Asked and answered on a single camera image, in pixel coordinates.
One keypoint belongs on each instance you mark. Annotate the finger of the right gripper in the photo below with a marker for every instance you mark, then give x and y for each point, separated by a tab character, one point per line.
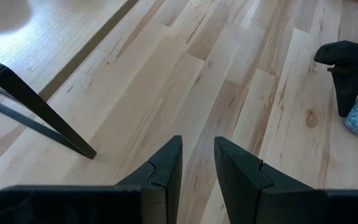
348	87

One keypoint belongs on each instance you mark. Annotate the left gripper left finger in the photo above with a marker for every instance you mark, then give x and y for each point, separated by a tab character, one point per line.
160	193

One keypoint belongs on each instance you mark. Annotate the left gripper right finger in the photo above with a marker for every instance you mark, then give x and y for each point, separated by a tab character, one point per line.
253	193

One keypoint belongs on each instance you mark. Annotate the wooden shelf riser black frame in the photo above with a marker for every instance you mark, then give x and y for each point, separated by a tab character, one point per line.
42	46

